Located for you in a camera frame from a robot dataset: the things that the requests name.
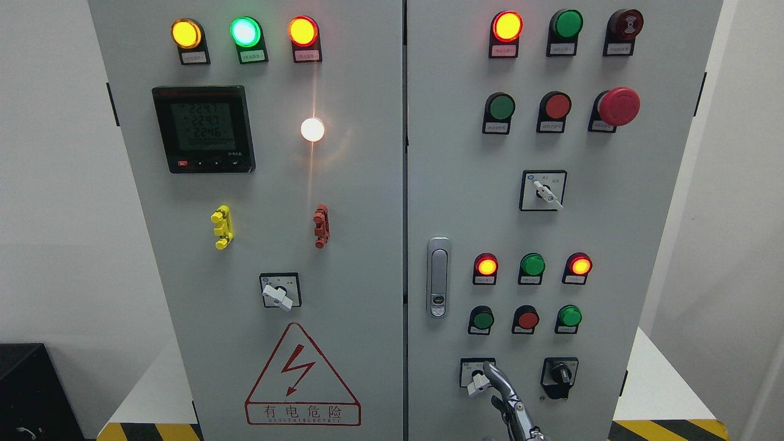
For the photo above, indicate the red lit indicator lower left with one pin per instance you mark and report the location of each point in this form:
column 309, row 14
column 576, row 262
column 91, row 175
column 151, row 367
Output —
column 485, row 269

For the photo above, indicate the green indicator lower middle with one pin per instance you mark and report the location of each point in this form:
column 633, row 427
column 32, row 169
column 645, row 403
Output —
column 531, row 269

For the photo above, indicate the red push button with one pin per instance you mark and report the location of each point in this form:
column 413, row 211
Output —
column 552, row 112
column 525, row 320

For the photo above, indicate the green push button lower right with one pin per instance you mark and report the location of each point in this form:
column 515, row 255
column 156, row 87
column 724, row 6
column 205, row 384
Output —
column 568, row 320

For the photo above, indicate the red lit indicator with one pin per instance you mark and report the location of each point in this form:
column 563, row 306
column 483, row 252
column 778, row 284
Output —
column 485, row 269
column 577, row 268
column 504, row 36

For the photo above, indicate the red emergency stop button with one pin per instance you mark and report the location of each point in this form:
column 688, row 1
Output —
column 613, row 108

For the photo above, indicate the black key selector switch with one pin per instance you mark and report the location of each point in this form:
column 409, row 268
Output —
column 558, row 375

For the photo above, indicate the left door rotary selector switch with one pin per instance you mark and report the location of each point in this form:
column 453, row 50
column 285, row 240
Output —
column 280, row 290

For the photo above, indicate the red push button lower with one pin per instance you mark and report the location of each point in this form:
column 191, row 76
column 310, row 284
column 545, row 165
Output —
column 525, row 320

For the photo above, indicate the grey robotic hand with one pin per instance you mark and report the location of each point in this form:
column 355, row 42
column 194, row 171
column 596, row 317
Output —
column 515, row 415

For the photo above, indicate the green indicator top right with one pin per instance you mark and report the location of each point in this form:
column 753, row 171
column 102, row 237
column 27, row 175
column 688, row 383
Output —
column 563, row 33

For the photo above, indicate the bottom white rotary selector switch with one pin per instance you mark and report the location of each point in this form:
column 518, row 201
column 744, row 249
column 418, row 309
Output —
column 472, row 376

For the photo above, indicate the dark red buzzer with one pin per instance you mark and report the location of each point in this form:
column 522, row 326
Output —
column 622, row 28

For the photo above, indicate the green push button lower left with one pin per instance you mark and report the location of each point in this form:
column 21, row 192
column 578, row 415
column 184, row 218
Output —
column 481, row 320

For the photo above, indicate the green lit indicator light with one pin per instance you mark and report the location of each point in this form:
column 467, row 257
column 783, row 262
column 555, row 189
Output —
column 249, row 40

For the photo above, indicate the red lit indicator lower right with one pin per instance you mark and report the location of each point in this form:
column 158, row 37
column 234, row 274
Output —
column 577, row 268

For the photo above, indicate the grey cabinet door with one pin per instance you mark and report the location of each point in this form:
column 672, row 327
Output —
column 465, row 185
column 351, row 290

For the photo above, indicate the black box bottom left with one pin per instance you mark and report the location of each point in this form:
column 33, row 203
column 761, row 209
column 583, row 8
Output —
column 34, row 405

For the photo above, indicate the red lit indicator top right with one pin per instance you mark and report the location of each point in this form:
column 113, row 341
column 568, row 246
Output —
column 504, row 36

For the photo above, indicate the red-orange indicator light left door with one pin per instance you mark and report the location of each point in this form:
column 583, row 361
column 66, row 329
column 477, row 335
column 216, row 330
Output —
column 305, row 39

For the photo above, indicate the yellow terminal connector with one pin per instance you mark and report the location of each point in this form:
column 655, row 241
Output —
column 223, row 228

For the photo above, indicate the upper right rotary selector switch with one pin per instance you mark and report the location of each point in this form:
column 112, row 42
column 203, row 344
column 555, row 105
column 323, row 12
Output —
column 542, row 190

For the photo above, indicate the black digital power meter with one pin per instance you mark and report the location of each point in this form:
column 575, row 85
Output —
column 205, row 129

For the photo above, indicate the green push button upper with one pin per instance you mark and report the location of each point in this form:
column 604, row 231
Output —
column 498, row 111

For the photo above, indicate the silver door handle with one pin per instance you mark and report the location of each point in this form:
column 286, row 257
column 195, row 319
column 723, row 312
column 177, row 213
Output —
column 437, row 278

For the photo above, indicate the red terminal connector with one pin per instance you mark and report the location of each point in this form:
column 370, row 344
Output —
column 321, row 226

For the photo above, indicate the red triangle warning sticker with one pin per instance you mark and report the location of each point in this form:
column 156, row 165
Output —
column 299, row 386

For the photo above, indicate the red push button upper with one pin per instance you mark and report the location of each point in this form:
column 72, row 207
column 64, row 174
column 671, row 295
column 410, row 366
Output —
column 552, row 112

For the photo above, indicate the grey right cabinet door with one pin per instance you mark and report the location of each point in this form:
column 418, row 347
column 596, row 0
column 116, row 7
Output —
column 465, row 185

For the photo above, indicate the grey left cabinet door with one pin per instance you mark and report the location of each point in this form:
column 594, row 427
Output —
column 351, row 290

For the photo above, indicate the yellow indicator light top left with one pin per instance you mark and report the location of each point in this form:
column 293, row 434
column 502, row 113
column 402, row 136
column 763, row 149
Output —
column 190, row 40

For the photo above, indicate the white lit indicator light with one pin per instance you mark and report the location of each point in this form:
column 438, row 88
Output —
column 312, row 129

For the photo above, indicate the green push button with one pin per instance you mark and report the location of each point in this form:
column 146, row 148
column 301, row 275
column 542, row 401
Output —
column 481, row 320
column 568, row 320
column 498, row 111

